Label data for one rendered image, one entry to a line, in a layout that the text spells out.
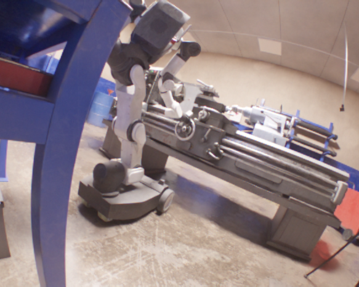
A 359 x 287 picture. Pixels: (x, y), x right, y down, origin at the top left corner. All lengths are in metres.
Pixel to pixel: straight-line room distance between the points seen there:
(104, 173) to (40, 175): 0.77
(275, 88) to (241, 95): 1.00
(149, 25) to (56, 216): 0.89
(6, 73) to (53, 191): 0.20
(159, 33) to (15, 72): 0.78
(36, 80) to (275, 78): 5.32
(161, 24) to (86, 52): 0.74
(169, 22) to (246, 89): 4.47
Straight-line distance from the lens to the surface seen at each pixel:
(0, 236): 0.81
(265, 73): 5.46
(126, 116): 1.02
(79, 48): 0.28
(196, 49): 1.13
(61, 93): 0.27
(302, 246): 1.83
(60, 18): 0.51
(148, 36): 0.95
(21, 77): 0.30
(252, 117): 1.88
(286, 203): 1.53
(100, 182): 1.07
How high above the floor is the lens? 0.69
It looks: 5 degrees down
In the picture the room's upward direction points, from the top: 20 degrees clockwise
